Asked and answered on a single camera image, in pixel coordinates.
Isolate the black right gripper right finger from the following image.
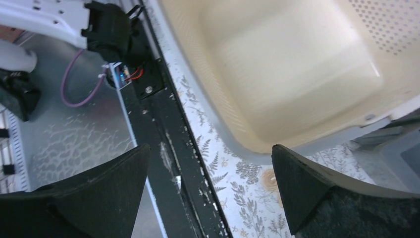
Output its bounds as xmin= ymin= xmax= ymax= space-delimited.
xmin=272 ymin=145 xmax=420 ymax=238

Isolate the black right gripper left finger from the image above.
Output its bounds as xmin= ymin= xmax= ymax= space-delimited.
xmin=0 ymin=144 xmax=151 ymax=238

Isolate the grey plastic storage bin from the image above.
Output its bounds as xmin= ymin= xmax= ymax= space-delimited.
xmin=351 ymin=110 xmax=420 ymax=193

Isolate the cream perforated plastic basket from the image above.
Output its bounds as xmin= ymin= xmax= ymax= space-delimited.
xmin=150 ymin=0 xmax=420 ymax=165

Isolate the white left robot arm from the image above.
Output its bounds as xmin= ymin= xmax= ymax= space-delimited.
xmin=0 ymin=0 xmax=152 ymax=67

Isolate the floral patterned table mat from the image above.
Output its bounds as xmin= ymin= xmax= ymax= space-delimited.
xmin=146 ymin=0 xmax=290 ymax=238

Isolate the small circuit board left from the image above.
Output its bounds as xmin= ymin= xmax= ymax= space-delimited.
xmin=98 ymin=62 xmax=144 ymax=89

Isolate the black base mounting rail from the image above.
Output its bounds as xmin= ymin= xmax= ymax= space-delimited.
xmin=118 ymin=0 xmax=232 ymax=238

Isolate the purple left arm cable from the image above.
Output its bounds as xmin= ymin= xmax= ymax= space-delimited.
xmin=60 ymin=48 xmax=108 ymax=109

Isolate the white slotted cable duct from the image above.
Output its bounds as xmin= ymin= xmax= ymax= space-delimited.
xmin=0 ymin=106 xmax=31 ymax=194

